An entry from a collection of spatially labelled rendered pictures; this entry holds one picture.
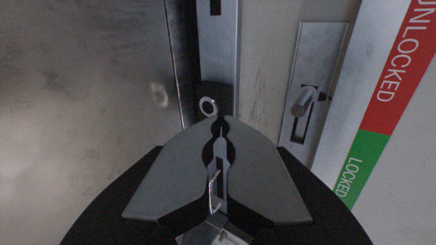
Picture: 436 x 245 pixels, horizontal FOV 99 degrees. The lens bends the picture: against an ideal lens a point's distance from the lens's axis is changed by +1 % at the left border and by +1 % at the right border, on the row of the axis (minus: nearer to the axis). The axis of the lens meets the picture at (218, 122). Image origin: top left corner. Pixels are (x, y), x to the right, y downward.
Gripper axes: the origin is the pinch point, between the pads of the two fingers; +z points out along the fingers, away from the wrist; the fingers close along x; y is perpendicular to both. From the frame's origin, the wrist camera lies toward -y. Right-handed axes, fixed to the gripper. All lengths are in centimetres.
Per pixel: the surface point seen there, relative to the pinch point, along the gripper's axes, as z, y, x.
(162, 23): 13.7, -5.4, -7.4
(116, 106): 6.5, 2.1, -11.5
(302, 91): 9.3, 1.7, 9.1
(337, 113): 4.9, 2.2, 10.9
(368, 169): 5.7, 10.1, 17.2
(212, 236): 9.7, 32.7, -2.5
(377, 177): 5.2, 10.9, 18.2
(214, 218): 13.7, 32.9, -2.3
